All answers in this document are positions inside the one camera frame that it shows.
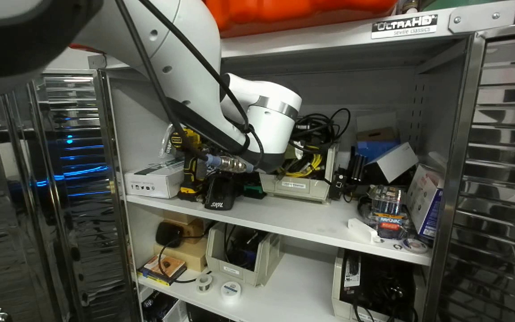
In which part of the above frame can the white folded card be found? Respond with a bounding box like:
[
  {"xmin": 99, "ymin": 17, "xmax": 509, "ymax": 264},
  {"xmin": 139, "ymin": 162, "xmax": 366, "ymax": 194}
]
[{"xmin": 375, "ymin": 142, "xmax": 419, "ymax": 185}]

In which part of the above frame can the black rounded device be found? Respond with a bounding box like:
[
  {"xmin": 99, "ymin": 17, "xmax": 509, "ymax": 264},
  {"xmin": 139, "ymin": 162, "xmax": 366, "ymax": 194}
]
[{"xmin": 153, "ymin": 221, "xmax": 187, "ymax": 249}]

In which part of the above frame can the yellow cordless drill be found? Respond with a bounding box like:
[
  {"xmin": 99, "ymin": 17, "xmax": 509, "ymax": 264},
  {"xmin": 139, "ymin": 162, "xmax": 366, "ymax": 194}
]
[{"xmin": 169, "ymin": 128, "xmax": 255, "ymax": 203}]

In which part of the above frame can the wooden box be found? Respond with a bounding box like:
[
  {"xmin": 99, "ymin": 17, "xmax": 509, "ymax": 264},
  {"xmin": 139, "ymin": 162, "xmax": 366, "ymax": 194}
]
[{"xmin": 160, "ymin": 215, "xmax": 210, "ymax": 274}]

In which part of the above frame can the deep beige plastic bin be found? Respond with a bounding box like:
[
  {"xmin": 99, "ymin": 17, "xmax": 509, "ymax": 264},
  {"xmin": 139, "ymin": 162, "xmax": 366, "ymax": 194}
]
[{"xmin": 203, "ymin": 222, "xmax": 285, "ymax": 289}]

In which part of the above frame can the yellow coiled cable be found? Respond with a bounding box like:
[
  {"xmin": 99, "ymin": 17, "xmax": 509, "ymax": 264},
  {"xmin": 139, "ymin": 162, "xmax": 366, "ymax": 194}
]
[{"xmin": 280, "ymin": 151, "xmax": 325, "ymax": 180}]

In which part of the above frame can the black electronics box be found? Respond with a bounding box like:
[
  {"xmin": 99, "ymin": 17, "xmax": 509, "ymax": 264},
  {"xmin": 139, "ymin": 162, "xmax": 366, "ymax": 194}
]
[{"xmin": 339, "ymin": 256, "xmax": 418, "ymax": 315}]

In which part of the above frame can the small orange box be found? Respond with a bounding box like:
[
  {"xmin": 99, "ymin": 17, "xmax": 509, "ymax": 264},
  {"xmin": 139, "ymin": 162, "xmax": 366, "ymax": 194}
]
[{"xmin": 139, "ymin": 256, "xmax": 189, "ymax": 287}]

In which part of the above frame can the long beige plastic bin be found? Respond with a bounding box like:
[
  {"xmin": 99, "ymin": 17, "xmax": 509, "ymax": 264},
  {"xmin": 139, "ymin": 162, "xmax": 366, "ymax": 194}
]
[{"xmin": 259, "ymin": 172, "xmax": 332, "ymax": 205}]

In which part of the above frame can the white router box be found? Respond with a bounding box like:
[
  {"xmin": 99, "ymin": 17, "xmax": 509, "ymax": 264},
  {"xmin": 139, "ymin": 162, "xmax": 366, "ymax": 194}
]
[{"xmin": 123, "ymin": 160, "xmax": 185, "ymax": 201}]

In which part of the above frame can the grey metal shelf unit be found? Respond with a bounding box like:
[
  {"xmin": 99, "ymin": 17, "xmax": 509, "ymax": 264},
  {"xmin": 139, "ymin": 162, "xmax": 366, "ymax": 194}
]
[{"xmin": 92, "ymin": 0, "xmax": 515, "ymax": 322}]

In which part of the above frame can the blue and white box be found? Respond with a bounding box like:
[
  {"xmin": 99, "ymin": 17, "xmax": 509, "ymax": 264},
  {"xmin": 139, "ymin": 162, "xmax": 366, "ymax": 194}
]
[{"xmin": 405, "ymin": 165, "xmax": 444, "ymax": 240}]

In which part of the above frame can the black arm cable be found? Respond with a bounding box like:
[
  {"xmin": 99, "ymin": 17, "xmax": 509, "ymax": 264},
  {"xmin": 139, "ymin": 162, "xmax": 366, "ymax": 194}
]
[
  {"xmin": 112, "ymin": 0, "xmax": 183, "ymax": 137},
  {"xmin": 139, "ymin": 0, "xmax": 266, "ymax": 158}
]

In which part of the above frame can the small black device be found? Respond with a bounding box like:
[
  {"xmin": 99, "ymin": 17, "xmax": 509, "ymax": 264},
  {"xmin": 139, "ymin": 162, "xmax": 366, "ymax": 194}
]
[{"xmin": 326, "ymin": 169, "xmax": 360, "ymax": 203}]

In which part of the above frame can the orange bag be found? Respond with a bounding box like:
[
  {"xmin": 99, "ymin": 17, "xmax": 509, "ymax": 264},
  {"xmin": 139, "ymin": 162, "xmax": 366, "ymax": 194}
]
[{"xmin": 201, "ymin": 0, "xmax": 398, "ymax": 38}]

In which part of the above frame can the small white tape roll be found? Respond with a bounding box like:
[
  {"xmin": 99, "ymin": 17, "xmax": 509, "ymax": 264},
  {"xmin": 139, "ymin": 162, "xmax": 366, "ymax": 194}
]
[{"xmin": 194, "ymin": 271, "xmax": 216, "ymax": 294}]

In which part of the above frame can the white tape roll blue label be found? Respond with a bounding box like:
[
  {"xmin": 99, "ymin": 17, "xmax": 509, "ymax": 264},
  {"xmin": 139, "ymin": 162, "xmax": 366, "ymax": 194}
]
[{"xmin": 217, "ymin": 278, "xmax": 244, "ymax": 299}]

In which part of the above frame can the battery pack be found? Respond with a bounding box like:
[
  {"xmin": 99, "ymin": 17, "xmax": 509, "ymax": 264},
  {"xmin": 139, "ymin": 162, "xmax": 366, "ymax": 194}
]
[{"xmin": 366, "ymin": 185, "xmax": 405, "ymax": 239}]

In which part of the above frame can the black cable bundle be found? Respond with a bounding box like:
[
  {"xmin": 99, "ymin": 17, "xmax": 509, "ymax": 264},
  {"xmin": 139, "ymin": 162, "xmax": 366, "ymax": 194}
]
[{"xmin": 291, "ymin": 106, "xmax": 353, "ymax": 151}]

